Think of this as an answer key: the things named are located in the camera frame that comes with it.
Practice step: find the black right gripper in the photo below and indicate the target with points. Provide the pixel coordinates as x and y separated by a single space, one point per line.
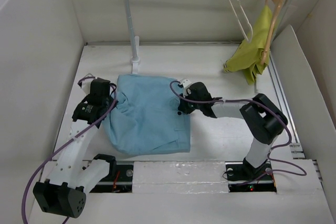
184 107

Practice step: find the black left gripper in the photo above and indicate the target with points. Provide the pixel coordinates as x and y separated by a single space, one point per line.
111 100

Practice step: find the light blue trousers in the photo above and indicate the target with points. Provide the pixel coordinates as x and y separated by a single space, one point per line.
145 120

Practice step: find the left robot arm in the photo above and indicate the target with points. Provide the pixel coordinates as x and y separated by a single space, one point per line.
65 189

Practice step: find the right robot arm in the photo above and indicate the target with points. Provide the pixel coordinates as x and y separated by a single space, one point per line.
263 118

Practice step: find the white plastic hanger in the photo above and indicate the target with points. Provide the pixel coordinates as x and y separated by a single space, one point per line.
243 21

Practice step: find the wooden hanger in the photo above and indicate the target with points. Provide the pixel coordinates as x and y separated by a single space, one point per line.
275 14

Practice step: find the yellow-green garment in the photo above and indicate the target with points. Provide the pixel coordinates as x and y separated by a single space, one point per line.
247 58

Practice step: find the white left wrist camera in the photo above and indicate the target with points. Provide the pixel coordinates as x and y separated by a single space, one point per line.
85 80

